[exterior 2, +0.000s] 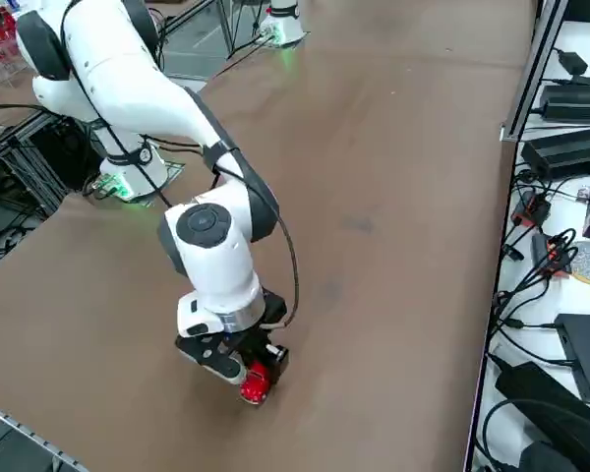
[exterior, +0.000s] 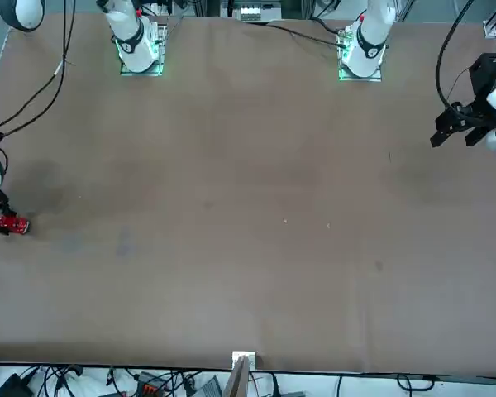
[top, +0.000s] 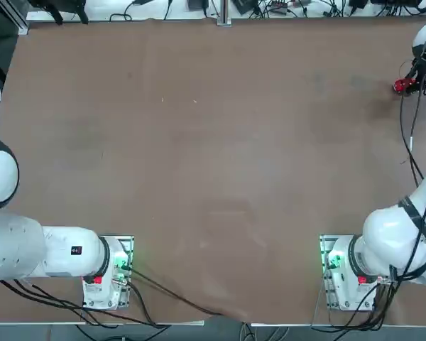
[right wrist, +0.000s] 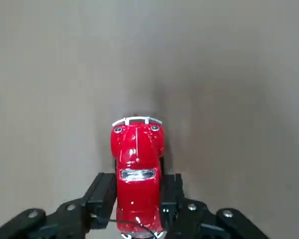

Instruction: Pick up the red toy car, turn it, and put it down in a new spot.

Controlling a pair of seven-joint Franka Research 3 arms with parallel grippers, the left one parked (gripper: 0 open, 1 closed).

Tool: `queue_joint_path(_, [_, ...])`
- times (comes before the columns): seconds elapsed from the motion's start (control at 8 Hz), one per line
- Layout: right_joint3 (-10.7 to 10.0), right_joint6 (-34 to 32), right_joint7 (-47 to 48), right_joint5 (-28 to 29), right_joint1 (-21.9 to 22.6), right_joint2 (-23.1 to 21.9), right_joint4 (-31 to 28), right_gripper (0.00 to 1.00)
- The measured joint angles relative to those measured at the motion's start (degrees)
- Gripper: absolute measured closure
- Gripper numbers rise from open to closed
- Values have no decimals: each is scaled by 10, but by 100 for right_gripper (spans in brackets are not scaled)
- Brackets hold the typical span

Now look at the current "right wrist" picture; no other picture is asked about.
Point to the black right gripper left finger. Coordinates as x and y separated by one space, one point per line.
64 219

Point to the red toy car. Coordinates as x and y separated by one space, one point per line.
138 174

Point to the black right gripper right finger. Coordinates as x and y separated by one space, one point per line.
194 219

